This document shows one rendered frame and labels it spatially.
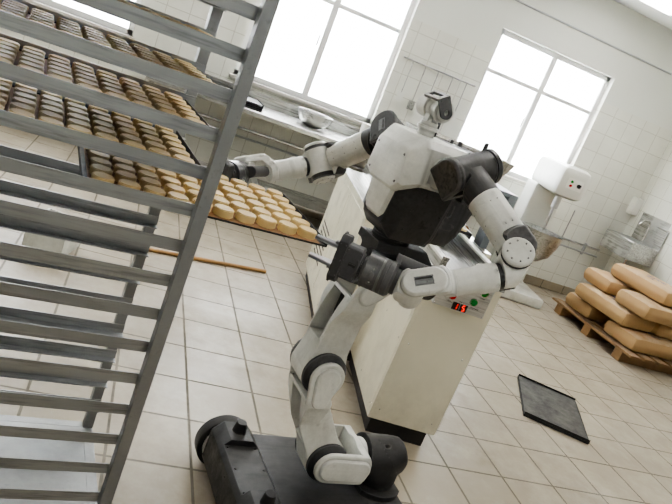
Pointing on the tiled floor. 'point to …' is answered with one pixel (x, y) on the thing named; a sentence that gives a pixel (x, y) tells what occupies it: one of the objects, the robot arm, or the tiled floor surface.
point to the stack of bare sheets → (551, 408)
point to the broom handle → (209, 260)
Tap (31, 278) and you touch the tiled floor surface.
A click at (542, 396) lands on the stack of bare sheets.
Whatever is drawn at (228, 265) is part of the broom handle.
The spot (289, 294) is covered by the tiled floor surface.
